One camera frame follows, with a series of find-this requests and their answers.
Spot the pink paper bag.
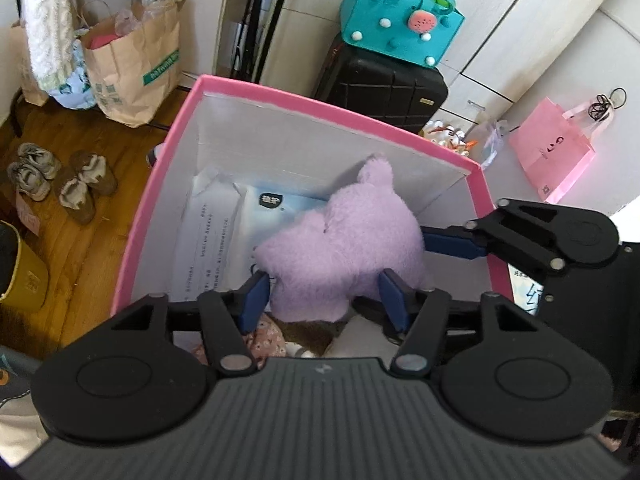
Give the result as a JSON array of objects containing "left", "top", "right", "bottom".
[{"left": 509, "top": 99, "right": 614, "bottom": 204}]

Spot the pink patterned fabric item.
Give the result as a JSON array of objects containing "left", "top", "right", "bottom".
[{"left": 192, "top": 316, "right": 289, "bottom": 371}]

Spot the grey sneaker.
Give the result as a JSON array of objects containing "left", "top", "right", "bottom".
[
  {"left": 17, "top": 143, "right": 62, "bottom": 181},
  {"left": 6, "top": 162, "right": 51, "bottom": 202}
]

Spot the teal felt handbag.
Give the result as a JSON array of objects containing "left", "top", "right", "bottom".
[{"left": 340, "top": 0, "right": 464, "bottom": 68}]

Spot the white brown plush toy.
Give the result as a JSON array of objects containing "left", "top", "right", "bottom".
[{"left": 274, "top": 314, "right": 398, "bottom": 366}]

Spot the black tripod stand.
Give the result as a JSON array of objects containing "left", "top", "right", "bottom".
[{"left": 230, "top": 0, "right": 285, "bottom": 84}]

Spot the blue white plastic bag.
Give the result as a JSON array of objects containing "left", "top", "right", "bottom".
[{"left": 48, "top": 38, "right": 96, "bottom": 110}]

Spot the white wardrobe cabinet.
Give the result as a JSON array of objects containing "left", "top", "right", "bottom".
[{"left": 214, "top": 0, "right": 640, "bottom": 126}]

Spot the blue white tissue pack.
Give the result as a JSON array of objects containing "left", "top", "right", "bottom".
[{"left": 509, "top": 266, "right": 544, "bottom": 315}]

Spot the small toys pile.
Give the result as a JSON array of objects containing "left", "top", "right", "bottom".
[{"left": 419, "top": 120, "right": 478, "bottom": 157}]

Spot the soft cotton tissue pack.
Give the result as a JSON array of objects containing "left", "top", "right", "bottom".
[{"left": 224, "top": 185, "right": 326, "bottom": 289}]

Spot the brown paper bag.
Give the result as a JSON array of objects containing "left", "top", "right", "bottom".
[{"left": 80, "top": 1, "right": 181, "bottom": 128}]

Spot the pink cardboard box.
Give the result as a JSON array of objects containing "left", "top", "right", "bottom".
[{"left": 110, "top": 74, "right": 516, "bottom": 361}]

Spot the purple plush toy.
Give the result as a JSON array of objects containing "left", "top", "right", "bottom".
[{"left": 254, "top": 155, "right": 426, "bottom": 323}]

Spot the brown fuzzy slipper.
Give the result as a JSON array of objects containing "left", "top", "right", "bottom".
[
  {"left": 52, "top": 167, "right": 96, "bottom": 226},
  {"left": 70, "top": 151, "right": 117, "bottom": 196}
]

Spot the black suitcase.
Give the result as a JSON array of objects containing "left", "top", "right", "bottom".
[{"left": 312, "top": 36, "right": 449, "bottom": 133}]

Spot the yellow bin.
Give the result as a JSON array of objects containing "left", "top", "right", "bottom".
[{"left": 1, "top": 221, "right": 49, "bottom": 312}]

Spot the printed paper sheet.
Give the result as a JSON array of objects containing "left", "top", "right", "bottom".
[{"left": 168, "top": 165, "right": 246, "bottom": 302}]

